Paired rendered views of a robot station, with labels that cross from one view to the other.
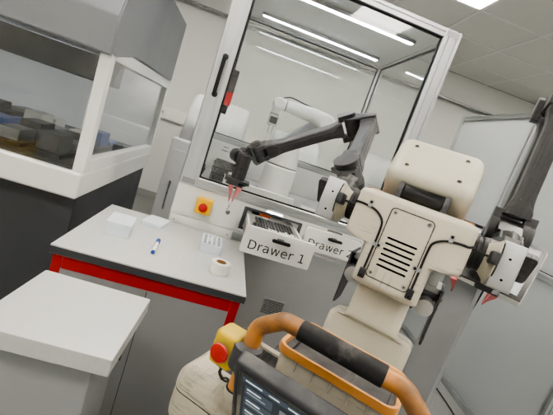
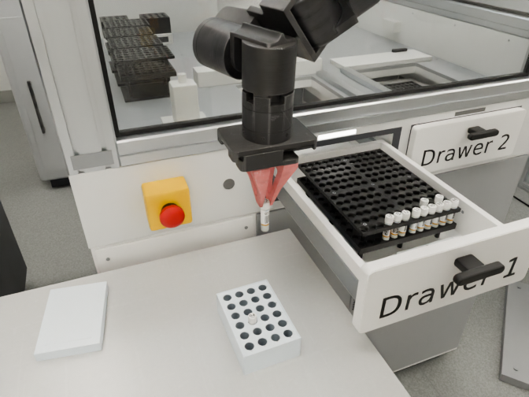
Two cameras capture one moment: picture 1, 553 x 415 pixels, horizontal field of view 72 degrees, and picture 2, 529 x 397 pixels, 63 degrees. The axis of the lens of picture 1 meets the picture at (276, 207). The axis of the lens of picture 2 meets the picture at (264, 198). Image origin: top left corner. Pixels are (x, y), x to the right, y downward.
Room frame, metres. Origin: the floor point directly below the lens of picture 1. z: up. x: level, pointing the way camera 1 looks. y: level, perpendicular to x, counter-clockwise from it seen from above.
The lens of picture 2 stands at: (1.07, 0.28, 1.28)
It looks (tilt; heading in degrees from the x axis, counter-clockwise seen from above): 33 degrees down; 348
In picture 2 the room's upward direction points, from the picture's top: straight up
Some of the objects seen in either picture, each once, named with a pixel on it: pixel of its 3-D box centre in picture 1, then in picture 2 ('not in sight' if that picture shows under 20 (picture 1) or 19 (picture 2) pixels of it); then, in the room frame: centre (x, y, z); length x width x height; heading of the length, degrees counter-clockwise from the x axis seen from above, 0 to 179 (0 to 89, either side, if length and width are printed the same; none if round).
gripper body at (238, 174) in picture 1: (239, 174); (267, 118); (1.52, 0.19, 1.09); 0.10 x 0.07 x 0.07; 100
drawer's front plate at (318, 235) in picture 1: (331, 244); (465, 141); (1.82, -0.31, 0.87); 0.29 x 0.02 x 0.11; 100
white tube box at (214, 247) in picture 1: (211, 244); (256, 323); (1.50, 0.21, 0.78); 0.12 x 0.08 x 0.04; 11
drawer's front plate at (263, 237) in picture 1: (277, 247); (451, 272); (1.45, -0.06, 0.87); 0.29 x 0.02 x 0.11; 100
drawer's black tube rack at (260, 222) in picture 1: (272, 234); (370, 200); (1.65, -0.02, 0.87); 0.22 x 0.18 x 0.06; 10
